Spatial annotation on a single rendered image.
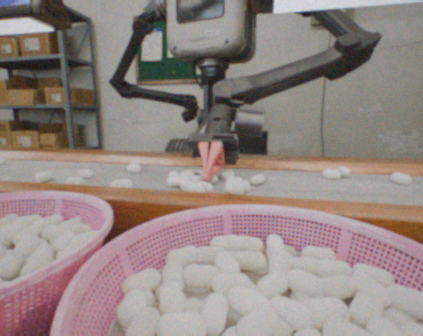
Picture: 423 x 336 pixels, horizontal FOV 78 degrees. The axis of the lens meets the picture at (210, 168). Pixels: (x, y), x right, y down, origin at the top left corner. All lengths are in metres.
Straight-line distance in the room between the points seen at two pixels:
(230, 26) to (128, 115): 2.05
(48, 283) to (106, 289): 0.04
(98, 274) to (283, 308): 0.13
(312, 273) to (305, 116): 2.34
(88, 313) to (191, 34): 1.06
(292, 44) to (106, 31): 1.84
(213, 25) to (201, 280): 1.00
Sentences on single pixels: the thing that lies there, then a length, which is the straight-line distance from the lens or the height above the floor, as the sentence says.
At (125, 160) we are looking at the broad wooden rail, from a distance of 0.79.
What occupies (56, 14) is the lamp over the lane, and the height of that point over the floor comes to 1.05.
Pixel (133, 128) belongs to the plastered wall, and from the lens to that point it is 2.94.
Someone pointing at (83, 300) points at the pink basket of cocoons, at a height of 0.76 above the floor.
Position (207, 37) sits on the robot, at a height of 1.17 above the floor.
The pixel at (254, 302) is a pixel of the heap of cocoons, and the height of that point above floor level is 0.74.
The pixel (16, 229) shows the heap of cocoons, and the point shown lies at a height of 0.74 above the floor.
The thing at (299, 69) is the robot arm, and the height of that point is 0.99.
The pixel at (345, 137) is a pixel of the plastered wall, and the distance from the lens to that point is 2.63.
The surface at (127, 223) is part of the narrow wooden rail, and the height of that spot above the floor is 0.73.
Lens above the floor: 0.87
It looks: 11 degrees down
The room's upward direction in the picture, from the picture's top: straight up
